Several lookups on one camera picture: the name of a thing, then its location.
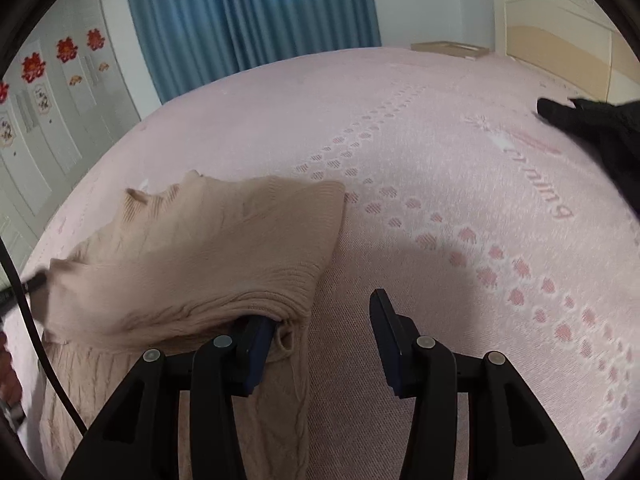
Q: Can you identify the cream wooden headboard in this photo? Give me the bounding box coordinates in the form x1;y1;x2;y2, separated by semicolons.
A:
494;0;640;111

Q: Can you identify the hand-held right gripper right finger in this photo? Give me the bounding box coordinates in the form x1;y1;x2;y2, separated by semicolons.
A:
369;288;586;480

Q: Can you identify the red flower decal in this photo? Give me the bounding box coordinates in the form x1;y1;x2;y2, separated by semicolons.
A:
21;52;47;84

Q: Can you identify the pink patterned bed cover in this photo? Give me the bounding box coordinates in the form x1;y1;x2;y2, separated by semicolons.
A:
10;46;640;480

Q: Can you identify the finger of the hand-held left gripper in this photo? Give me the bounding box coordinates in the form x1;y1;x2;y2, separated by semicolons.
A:
0;270;49;317

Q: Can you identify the beige knit sweater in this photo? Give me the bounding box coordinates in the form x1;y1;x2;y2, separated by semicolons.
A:
37;170;347;480

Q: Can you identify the white wardrobe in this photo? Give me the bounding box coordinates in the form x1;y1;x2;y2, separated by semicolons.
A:
0;0;143;271

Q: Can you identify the black garment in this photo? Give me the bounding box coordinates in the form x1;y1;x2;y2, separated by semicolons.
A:
536;97;640;211

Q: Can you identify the black cable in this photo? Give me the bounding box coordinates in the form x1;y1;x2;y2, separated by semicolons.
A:
0;237;88;436

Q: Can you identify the blue curtain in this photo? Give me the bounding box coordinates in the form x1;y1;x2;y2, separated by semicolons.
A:
121;0;383;106

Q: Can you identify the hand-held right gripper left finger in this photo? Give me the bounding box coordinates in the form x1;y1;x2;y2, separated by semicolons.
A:
60;312;278;480

